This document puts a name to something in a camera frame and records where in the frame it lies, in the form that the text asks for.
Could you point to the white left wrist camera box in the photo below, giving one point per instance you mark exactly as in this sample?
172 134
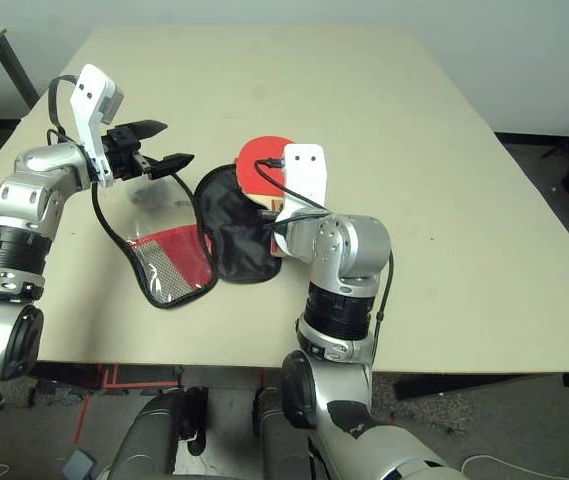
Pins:
91 100

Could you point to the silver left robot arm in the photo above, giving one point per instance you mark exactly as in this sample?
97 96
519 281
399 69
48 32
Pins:
29 195

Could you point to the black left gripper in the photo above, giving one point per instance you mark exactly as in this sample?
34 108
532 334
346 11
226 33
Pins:
121 152

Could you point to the grey robot left leg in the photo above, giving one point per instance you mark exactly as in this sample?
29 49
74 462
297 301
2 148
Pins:
149 435

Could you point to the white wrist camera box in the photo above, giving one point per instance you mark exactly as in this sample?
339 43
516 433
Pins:
306 175
91 100

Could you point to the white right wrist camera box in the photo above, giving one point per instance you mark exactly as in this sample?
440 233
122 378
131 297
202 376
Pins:
306 175

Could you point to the grey foot pedal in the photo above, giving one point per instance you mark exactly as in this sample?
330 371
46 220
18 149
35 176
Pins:
79 466

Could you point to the red black paddle case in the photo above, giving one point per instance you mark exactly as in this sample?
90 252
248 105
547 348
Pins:
236 235

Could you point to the grey robot right leg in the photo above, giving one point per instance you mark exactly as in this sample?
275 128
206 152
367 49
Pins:
279 440

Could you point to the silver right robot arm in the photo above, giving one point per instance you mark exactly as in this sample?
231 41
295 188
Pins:
354 250

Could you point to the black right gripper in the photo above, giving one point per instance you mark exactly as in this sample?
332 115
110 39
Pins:
271 214

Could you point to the grey robot leg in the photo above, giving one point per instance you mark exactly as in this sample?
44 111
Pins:
149 435
279 440

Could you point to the red ping-pong paddle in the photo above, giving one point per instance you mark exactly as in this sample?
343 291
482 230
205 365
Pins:
259 160

